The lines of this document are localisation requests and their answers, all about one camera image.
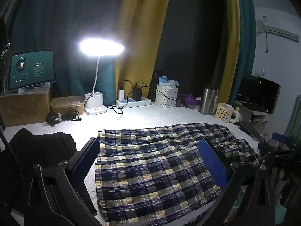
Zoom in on white cartoon mug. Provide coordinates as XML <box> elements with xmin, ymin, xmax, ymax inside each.
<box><xmin>215</xmin><ymin>102</ymin><xmax>241</xmax><ymax>123</ymax></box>

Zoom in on black charger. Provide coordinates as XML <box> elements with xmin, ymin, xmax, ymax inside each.
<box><xmin>132</xmin><ymin>87</ymin><xmax>143</xmax><ymax>101</ymax></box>

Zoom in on white desk lamp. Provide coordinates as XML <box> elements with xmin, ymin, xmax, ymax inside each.
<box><xmin>79</xmin><ymin>37</ymin><xmax>125</xmax><ymax>116</ymax></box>

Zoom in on black charger cable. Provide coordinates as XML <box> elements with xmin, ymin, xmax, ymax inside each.
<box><xmin>120</xmin><ymin>79</ymin><xmax>134</xmax><ymax>99</ymax></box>
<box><xmin>135</xmin><ymin>81</ymin><xmax>179</xmax><ymax>107</ymax></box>

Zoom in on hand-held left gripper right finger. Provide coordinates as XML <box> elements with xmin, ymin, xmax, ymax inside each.
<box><xmin>195</xmin><ymin>138</ymin><xmax>271</xmax><ymax>226</ymax></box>

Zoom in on cardboard box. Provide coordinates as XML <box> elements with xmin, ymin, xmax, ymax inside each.
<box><xmin>0</xmin><ymin>90</ymin><xmax>52</xmax><ymax>128</ymax></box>

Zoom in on brown plastic food container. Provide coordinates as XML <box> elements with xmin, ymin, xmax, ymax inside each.
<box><xmin>50</xmin><ymin>96</ymin><xmax>85</xmax><ymax>116</ymax></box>

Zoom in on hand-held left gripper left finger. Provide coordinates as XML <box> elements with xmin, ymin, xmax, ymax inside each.
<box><xmin>28</xmin><ymin>137</ymin><xmax>102</xmax><ymax>226</ymax></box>

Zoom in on black coiled cable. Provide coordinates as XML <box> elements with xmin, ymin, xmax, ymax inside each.
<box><xmin>46</xmin><ymin>109</ymin><xmax>82</xmax><ymax>126</ymax></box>

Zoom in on black lamp power cable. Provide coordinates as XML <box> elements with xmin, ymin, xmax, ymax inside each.
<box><xmin>103</xmin><ymin>91</ymin><xmax>123</xmax><ymax>116</ymax></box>

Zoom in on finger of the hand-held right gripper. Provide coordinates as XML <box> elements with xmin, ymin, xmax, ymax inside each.
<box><xmin>257</xmin><ymin>141</ymin><xmax>278</xmax><ymax>157</ymax></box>
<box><xmin>271</xmin><ymin>132</ymin><xmax>290</xmax><ymax>144</ymax></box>

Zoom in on white plastic basket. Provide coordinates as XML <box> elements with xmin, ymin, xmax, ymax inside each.
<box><xmin>156</xmin><ymin>84</ymin><xmax>178</xmax><ymax>109</ymax></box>

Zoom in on purple cloth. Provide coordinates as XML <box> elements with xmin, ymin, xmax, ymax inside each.
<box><xmin>177</xmin><ymin>94</ymin><xmax>202</xmax><ymax>110</ymax></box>

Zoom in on dark monitor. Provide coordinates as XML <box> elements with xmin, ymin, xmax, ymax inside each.
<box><xmin>237</xmin><ymin>75</ymin><xmax>281</xmax><ymax>115</ymax></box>

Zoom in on blue plastic bag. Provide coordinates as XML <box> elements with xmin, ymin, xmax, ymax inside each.
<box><xmin>158</xmin><ymin>76</ymin><xmax>179</xmax><ymax>87</ymax></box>

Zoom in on white air conditioner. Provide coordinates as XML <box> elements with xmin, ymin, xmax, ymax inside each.
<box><xmin>255</xmin><ymin>16</ymin><xmax>300</xmax><ymax>43</ymax></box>

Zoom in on yellow curtain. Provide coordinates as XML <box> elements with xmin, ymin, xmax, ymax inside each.
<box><xmin>114</xmin><ymin>0</ymin><xmax>242</xmax><ymax>110</ymax></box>

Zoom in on grey desktop stand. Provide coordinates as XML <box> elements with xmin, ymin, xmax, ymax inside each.
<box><xmin>233</xmin><ymin>101</ymin><xmax>271</xmax><ymax>126</ymax></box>

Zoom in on steel tumbler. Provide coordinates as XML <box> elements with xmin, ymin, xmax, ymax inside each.
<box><xmin>199</xmin><ymin>84</ymin><xmax>219</xmax><ymax>115</ymax></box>

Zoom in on teal curtain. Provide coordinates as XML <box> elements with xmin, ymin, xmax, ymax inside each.
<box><xmin>6</xmin><ymin>0</ymin><xmax>125</xmax><ymax>100</ymax></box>
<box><xmin>229</xmin><ymin>0</ymin><xmax>257</xmax><ymax>104</ymax></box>

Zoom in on black clothing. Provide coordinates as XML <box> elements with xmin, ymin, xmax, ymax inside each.
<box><xmin>7</xmin><ymin>127</ymin><xmax>78</xmax><ymax>171</ymax></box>

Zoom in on plaid pants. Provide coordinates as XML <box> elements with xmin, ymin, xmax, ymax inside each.
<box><xmin>94</xmin><ymin>122</ymin><xmax>261</xmax><ymax>223</ymax></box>

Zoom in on white power strip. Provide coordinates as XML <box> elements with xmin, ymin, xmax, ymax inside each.
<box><xmin>116</xmin><ymin>98</ymin><xmax>151</xmax><ymax>109</ymax></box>

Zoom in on black mesh chair back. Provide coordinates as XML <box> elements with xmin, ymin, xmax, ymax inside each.
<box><xmin>0</xmin><ymin>16</ymin><xmax>11</xmax><ymax>92</ymax></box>

